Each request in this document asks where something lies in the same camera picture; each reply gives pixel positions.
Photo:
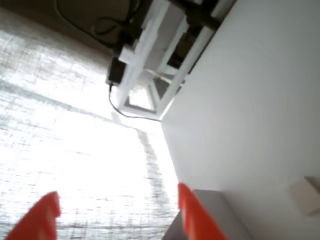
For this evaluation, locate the white foam cuboid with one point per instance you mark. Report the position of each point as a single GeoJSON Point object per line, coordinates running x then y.
{"type": "Point", "coordinates": [305, 197]}

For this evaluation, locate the black power adapter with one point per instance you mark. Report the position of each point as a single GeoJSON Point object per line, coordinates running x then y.
{"type": "Point", "coordinates": [116, 70]}

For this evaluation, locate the white cardboard bin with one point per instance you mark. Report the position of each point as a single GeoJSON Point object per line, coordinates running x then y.
{"type": "Point", "coordinates": [212, 205]}

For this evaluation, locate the orange gripper finger with sticker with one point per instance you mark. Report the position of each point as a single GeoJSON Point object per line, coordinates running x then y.
{"type": "Point", "coordinates": [37, 220]}

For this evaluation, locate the white shelf frame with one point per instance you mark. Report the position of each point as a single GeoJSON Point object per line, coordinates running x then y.
{"type": "Point", "coordinates": [160, 37]}

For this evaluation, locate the plain orange gripper finger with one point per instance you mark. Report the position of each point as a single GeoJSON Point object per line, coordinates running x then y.
{"type": "Point", "coordinates": [195, 217]}

